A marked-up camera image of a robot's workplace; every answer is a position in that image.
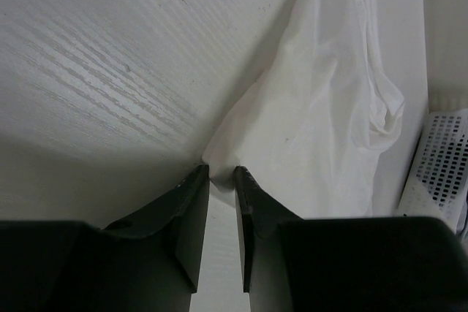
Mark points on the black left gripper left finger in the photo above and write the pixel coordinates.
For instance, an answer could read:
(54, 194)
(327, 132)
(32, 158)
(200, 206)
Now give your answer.
(146, 261)

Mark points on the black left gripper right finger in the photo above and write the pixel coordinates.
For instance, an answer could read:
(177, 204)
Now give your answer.
(345, 264)

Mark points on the white tank top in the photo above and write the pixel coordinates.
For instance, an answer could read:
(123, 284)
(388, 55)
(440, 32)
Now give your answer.
(312, 128)

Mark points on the white plastic laundry basket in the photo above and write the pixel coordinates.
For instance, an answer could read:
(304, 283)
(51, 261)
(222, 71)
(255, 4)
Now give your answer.
(437, 181)

